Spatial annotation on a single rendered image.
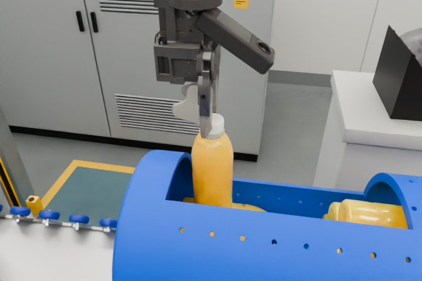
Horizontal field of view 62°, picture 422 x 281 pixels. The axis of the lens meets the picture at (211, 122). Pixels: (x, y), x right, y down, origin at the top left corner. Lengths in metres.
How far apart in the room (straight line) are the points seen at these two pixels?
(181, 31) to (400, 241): 0.40
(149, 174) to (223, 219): 0.14
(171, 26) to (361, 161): 0.61
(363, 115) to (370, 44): 2.56
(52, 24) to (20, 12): 0.21
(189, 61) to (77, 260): 0.55
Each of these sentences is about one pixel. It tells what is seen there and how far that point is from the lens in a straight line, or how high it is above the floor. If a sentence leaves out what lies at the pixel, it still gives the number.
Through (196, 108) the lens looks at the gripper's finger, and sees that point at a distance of 0.51.
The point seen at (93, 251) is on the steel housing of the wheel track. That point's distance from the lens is 0.88.
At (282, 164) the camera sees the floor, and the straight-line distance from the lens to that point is 2.52.
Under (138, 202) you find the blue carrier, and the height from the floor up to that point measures 1.22.
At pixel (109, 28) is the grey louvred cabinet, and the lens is 2.24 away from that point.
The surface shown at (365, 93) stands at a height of 1.15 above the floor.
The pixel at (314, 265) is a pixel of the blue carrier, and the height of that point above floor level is 1.19.
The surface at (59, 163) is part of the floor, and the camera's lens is 2.70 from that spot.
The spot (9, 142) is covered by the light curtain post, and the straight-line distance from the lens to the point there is 1.22.
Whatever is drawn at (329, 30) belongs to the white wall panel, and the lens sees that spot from 3.36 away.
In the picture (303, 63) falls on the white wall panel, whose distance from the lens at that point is 3.45.
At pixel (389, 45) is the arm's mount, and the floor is 1.28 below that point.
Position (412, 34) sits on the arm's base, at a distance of 0.95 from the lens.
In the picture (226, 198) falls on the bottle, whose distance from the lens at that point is 0.63.
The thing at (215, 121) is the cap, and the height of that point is 1.30.
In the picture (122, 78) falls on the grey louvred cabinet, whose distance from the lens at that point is 2.35.
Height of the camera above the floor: 1.60
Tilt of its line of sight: 34 degrees down
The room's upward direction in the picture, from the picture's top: straight up
